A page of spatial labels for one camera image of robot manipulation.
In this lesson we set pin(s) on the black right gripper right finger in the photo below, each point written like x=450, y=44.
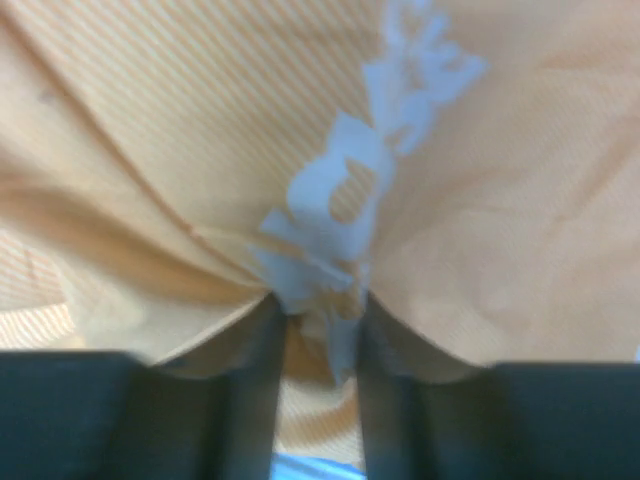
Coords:
x=426, y=414

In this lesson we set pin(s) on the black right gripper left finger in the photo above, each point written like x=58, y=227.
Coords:
x=108, y=415

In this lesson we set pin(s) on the orange cartoon print pillowcase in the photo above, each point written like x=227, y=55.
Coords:
x=166, y=165

